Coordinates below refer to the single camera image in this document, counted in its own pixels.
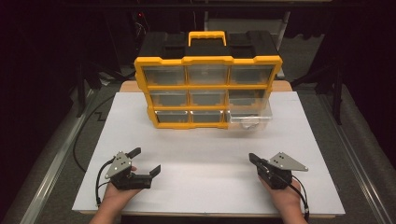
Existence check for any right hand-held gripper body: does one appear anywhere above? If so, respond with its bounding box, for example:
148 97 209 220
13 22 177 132
256 151 309 190

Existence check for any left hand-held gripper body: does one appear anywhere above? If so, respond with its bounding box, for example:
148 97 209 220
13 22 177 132
104 151 154 191

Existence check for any clear plastic storage drawer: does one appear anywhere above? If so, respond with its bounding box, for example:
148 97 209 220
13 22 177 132
224 97 274 131

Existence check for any yellow black organizer cabinet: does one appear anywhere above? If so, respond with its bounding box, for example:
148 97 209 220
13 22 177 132
134 30 284 131

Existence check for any person's right hand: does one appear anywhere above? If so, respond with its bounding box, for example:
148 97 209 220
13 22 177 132
257 175 304 216

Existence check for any person's left hand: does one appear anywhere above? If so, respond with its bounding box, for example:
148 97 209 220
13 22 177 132
102 166 143 213

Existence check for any white table board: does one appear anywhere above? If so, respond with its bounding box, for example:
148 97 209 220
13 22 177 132
72 91 346 217

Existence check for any dark metal stand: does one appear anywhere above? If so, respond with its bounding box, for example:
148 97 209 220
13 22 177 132
76 60 126 119
290 62 344 126

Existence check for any grid of clear drawers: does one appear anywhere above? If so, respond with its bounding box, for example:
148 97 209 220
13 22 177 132
142 64 276 124

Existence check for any left hand-held gripper cable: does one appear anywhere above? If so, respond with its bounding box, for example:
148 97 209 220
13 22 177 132
95 158 116 208

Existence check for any hand-held gripper cable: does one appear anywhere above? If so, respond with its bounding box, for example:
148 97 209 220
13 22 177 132
95 158 116 208
264 169 311 222

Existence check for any right hand-held gripper cable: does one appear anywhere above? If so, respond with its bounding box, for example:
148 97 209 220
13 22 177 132
264 169 311 222

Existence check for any black floor cable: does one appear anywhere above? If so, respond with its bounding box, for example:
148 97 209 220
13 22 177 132
72 94 117 174

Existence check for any aluminium floor rail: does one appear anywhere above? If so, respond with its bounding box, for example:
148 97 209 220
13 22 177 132
19 89 95 224
317 92 396 224

